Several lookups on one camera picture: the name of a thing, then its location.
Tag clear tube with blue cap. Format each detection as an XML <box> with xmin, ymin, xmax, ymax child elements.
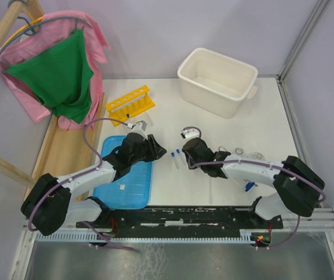
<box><xmin>240</xmin><ymin>179</ymin><xmax>258</xmax><ymax>192</ymax></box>

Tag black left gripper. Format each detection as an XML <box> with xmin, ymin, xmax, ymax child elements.
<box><xmin>130</xmin><ymin>134</ymin><xmax>167</xmax><ymax>165</ymax></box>

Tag pink shirt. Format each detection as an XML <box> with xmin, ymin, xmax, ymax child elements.
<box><xmin>0</xmin><ymin>10</ymin><xmax>108</xmax><ymax>130</ymax></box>

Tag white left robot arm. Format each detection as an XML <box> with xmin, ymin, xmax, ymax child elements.
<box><xmin>21</xmin><ymin>132</ymin><xmax>166</xmax><ymax>236</ymax></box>

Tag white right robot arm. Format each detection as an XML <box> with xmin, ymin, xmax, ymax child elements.
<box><xmin>182</xmin><ymin>138</ymin><xmax>326</xmax><ymax>228</ymax></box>

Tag metal clamp tongs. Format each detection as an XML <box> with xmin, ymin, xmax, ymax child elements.
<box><xmin>218</xmin><ymin>146</ymin><xmax>230</xmax><ymax>153</ymax></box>

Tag aluminium frame rail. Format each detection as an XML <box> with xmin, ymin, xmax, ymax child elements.
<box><xmin>277</xmin><ymin>0</ymin><xmax>334</xmax><ymax>234</ymax></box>

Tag white plastic bin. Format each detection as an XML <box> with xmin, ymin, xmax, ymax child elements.
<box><xmin>177</xmin><ymin>48</ymin><xmax>258</xmax><ymax>119</ymax></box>

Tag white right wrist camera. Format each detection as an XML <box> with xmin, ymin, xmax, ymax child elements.
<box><xmin>180</xmin><ymin>128</ymin><xmax>201</xmax><ymax>140</ymax></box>

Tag yellow test tube rack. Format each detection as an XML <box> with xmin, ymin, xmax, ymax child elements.
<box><xmin>105</xmin><ymin>85</ymin><xmax>155</xmax><ymax>122</ymax></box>

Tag black mounting plate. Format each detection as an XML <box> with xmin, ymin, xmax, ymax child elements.
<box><xmin>90</xmin><ymin>206</ymin><xmax>283</xmax><ymax>239</ymax></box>

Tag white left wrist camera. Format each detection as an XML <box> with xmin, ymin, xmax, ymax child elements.
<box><xmin>127</xmin><ymin>121</ymin><xmax>147</xmax><ymax>139</ymax></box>

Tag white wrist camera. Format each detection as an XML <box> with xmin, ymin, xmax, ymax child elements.
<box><xmin>127</xmin><ymin>121</ymin><xmax>147</xmax><ymax>139</ymax></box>
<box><xmin>180</xmin><ymin>128</ymin><xmax>201</xmax><ymax>140</ymax></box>

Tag yellow clothes hanger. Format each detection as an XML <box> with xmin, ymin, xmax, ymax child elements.
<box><xmin>8</xmin><ymin>10</ymin><xmax>43</xmax><ymax>39</ymax></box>

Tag white slotted cable duct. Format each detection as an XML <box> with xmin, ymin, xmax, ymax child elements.
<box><xmin>35</xmin><ymin>230</ymin><xmax>261</xmax><ymax>242</ymax></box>

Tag green cloth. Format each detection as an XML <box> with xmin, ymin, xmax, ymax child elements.
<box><xmin>5</xmin><ymin>29</ymin><xmax>93</xmax><ymax>123</ymax></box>

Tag small glass bottle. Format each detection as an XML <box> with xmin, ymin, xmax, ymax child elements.
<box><xmin>234</xmin><ymin>148</ymin><xmax>244</xmax><ymax>156</ymax></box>

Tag round glass flask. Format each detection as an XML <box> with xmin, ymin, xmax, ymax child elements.
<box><xmin>248</xmin><ymin>152</ymin><xmax>265</xmax><ymax>160</ymax></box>

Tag blue plastic tray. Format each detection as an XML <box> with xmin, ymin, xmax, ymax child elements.
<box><xmin>93</xmin><ymin>135</ymin><xmax>152</xmax><ymax>210</ymax></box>

